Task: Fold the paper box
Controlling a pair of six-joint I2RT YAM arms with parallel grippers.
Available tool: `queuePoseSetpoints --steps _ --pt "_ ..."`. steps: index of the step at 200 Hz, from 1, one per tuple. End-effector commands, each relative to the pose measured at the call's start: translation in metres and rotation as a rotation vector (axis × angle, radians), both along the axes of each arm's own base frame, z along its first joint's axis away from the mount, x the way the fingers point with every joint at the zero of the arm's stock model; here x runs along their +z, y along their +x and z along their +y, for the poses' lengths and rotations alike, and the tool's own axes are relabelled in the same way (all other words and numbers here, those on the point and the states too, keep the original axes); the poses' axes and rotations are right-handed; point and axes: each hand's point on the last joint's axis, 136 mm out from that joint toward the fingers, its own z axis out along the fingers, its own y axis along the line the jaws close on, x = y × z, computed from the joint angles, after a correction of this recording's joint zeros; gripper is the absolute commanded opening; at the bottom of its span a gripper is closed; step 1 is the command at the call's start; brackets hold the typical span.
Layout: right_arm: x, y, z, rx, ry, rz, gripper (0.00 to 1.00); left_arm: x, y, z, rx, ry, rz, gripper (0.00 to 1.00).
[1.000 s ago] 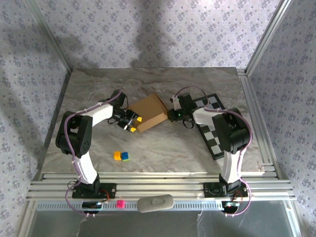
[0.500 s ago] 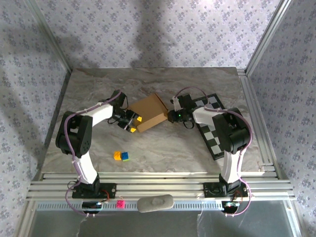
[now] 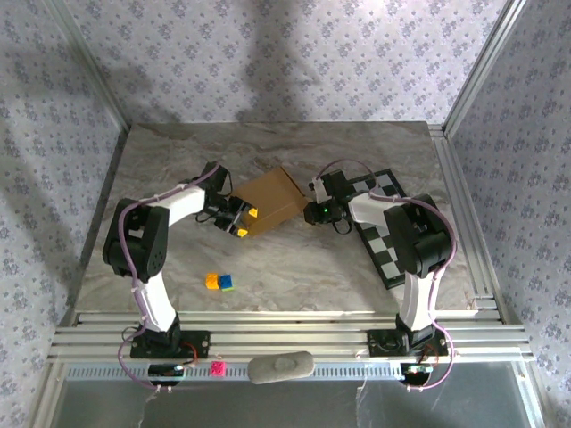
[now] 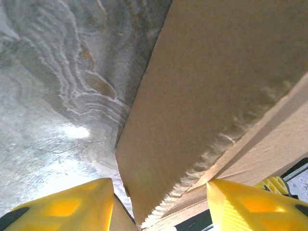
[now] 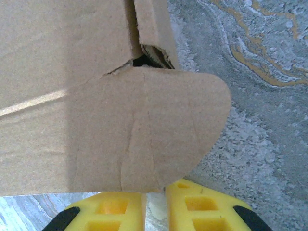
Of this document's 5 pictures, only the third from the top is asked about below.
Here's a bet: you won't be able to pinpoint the brown cardboard paper box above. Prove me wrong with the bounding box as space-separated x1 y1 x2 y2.
231 165 310 241

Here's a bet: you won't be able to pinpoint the black grey chessboard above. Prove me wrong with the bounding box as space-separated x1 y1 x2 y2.
343 168 410 291

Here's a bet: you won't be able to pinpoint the aluminium side rails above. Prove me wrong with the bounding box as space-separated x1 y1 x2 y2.
427 123 508 325

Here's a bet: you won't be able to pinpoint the grey oval pad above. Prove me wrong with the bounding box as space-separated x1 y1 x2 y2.
247 350 315 385

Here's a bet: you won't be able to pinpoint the black left controller board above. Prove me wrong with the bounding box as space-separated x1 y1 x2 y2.
148 364 185 387

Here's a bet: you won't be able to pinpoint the black controller board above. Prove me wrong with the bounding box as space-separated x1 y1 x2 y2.
400 363 433 387
148 364 185 387

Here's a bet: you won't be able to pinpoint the black right controller board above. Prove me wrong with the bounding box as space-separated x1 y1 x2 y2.
400 363 433 387

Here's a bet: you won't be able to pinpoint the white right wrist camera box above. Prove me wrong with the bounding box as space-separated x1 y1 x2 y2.
309 176 327 205

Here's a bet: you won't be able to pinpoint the aluminium frame rails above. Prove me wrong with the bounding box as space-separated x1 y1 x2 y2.
46 310 535 363

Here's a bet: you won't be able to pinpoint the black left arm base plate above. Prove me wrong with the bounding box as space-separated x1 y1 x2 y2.
129 330 211 360

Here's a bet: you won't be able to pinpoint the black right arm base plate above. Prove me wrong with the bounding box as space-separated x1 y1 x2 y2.
368 328 449 358

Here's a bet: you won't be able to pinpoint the grey slotted cable duct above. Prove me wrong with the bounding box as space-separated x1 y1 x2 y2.
64 361 407 383

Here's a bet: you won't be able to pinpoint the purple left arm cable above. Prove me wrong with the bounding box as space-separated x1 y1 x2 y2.
116 162 224 394

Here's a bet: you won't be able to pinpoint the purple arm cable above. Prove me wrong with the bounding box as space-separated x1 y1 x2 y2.
319 159 459 394
116 162 224 394

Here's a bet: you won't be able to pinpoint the aluminium frame post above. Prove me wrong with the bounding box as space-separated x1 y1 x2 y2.
443 0 525 135
44 0 134 133

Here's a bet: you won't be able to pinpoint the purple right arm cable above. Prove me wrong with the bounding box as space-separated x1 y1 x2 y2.
319 159 459 394

